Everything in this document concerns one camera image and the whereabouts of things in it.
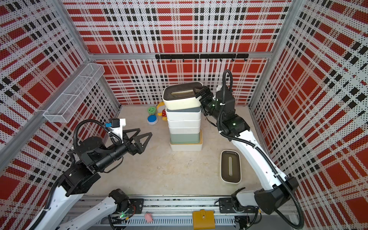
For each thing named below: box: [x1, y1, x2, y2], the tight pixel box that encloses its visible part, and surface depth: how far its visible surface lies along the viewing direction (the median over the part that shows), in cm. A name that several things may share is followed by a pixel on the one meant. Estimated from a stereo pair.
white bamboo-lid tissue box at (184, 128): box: [168, 123, 201, 135], surface depth 80 cm
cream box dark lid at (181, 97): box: [161, 81, 204, 111], surface depth 67 cm
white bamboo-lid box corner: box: [167, 118, 202, 132], surface depth 77 cm
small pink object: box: [144, 212, 153, 224], surface depth 71 cm
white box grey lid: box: [165, 106, 202, 121], surface depth 72 cm
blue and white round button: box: [147, 114, 159, 126], surface depth 111 cm
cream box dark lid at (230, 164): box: [219, 149, 242, 184], surface depth 84 cm
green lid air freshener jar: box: [147, 106, 157, 116], surface depth 114 cm
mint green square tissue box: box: [170, 131, 201, 144], surface depth 89 cm
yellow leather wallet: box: [192, 209, 216, 230], surface depth 71 cm
